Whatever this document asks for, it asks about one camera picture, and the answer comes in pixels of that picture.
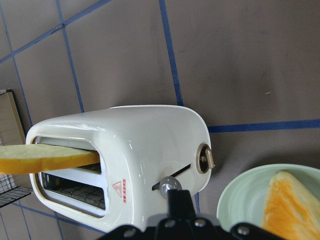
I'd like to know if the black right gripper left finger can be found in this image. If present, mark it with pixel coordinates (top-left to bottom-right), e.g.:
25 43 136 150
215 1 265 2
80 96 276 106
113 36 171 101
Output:
147 190 181 240

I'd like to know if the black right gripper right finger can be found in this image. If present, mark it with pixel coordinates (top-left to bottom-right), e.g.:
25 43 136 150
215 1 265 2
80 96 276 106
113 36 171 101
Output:
179 190 220 240

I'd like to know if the white two-slot toaster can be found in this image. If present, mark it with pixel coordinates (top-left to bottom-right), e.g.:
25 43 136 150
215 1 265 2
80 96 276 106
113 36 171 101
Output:
26 105 214 232

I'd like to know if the bread slice in toaster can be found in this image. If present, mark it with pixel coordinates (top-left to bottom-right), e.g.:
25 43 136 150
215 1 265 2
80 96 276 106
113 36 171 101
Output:
0 143 100 175

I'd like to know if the light green plate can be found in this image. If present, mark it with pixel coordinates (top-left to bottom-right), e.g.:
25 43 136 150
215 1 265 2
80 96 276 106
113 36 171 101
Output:
216 163 320 231

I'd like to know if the bread slice on plate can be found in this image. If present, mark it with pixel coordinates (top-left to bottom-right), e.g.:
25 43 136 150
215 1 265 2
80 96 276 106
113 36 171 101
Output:
261 171 320 240

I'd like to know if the wire grid shelf with wood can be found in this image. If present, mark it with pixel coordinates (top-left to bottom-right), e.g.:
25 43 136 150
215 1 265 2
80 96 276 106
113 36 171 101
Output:
0 89 32 208

